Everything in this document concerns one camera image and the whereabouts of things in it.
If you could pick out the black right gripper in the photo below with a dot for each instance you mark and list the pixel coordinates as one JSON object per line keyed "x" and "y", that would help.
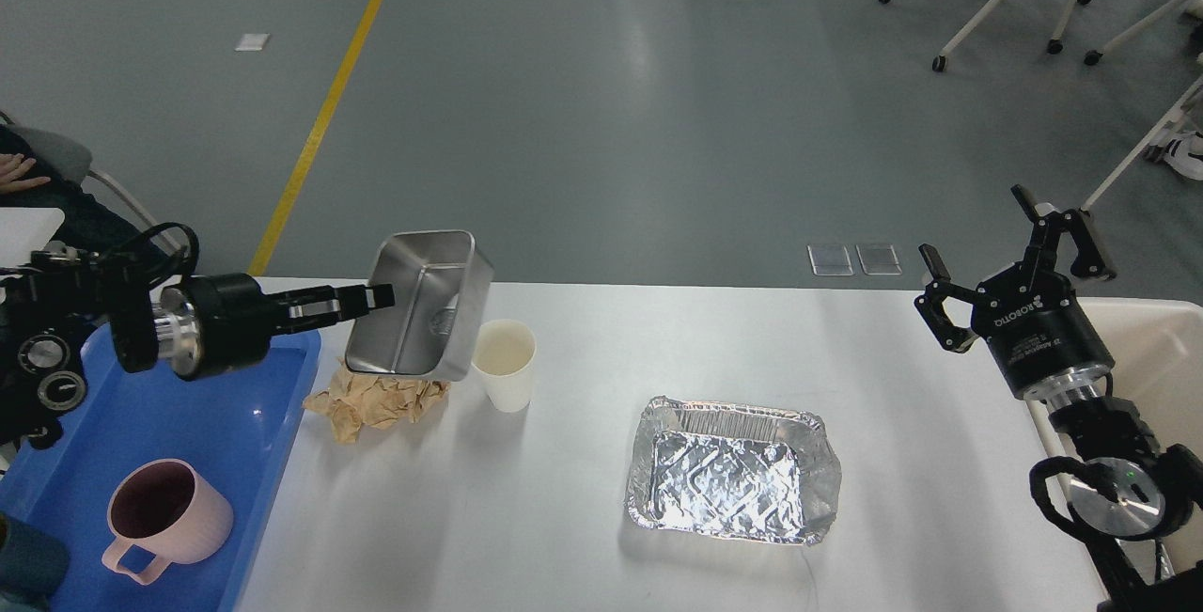
{"x": 1039, "y": 336}

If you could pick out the pink ribbed mug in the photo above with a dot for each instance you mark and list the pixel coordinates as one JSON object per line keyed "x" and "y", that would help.
{"x": 162, "y": 514}

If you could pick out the person in beige sweater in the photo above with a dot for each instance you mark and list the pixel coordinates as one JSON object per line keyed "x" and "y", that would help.
{"x": 56, "y": 203}

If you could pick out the aluminium foil container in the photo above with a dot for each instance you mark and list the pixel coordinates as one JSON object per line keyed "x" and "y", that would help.
{"x": 733, "y": 471}

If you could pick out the beige plastic bin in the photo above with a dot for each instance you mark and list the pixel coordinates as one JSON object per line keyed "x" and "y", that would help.
{"x": 1165, "y": 358}

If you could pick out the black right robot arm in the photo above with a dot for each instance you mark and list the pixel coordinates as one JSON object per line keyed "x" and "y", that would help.
{"x": 1119, "y": 485}

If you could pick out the white paper cup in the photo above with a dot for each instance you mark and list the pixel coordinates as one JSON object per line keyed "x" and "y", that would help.
{"x": 503, "y": 362}

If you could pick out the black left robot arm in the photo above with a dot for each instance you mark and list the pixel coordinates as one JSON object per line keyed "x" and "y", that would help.
{"x": 58, "y": 299}

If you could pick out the person right hand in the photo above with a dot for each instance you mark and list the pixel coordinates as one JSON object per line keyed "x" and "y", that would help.
{"x": 20, "y": 173}

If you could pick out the grey chair at left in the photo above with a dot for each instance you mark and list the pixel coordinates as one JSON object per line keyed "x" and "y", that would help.
{"x": 75, "y": 161}

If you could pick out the white side table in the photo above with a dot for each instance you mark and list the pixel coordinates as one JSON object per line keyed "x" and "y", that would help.
{"x": 25, "y": 230}

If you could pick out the crumpled brown paper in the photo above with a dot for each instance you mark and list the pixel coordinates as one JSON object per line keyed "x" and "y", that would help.
{"x": 354, "y": 400}

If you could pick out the stainless steel rectangular tray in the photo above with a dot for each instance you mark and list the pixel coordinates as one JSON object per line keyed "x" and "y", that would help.
{"x": 440, "y": 280}

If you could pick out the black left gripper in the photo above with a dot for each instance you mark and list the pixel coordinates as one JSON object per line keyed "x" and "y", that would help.
{"x": 207, "y": 326}

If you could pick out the white sneaker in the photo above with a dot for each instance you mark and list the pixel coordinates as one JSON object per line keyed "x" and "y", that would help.
{"x": 1184, "y": 156}

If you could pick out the blue plastic tray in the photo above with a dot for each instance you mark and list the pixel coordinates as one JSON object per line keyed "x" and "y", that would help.
{"x": 236, "y": 430}

